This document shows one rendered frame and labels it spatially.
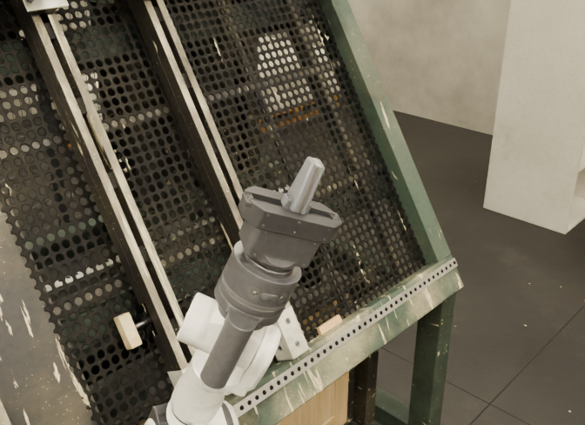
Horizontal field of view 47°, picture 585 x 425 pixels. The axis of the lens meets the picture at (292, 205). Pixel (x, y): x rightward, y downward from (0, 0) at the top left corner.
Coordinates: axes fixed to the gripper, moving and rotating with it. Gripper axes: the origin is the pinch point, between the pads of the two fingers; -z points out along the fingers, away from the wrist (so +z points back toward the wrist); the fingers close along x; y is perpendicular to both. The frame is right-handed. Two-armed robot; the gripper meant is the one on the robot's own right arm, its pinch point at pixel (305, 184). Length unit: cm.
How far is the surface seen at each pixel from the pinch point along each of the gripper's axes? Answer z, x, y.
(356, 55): 13, -68, 138
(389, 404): 130, -130, 103
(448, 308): 74, -119, 93
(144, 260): 60, -5, 66
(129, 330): 73, -5, 57
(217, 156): 41, -21, 93
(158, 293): 67, -11, 64
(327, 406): 120, -92, 89
